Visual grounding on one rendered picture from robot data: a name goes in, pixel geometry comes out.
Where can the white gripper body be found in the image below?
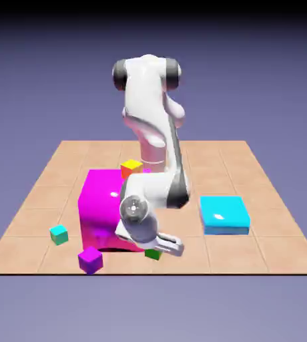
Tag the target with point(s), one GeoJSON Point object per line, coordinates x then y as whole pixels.
{"type": "Point", "coordinates": [169, 244]}

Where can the large cyan box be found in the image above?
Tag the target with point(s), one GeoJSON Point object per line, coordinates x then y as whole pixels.
{"type": "Point", "coordinates": [224, 213]}

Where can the large magenta box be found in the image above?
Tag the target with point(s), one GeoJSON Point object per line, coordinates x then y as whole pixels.
{"type": "Point", "coordinates": [100, 197]}

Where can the small magenta cube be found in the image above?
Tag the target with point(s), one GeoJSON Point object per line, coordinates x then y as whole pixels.
{"type": "Point", "coordinates": [146, 170]}

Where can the small purple cube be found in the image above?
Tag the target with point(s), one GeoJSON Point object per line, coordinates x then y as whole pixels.
{"type": "Point", "coordinates": [90, 260]}

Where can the small teal cube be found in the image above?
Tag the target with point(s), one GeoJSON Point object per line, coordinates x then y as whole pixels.
{"type": "Point", "coordinates": [59, 234]}

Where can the small green cube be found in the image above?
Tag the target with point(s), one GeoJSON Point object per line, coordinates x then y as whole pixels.
{"type": "Point", "coordinates": [153, 254]}

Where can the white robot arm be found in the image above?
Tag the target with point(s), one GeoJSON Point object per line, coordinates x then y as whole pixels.
{"type": "Point", "coordinates": [145, 107]}

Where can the small yellow orange cube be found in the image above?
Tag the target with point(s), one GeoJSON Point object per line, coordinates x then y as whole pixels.
{"type": "Point", "coordinates": [131, 167]}

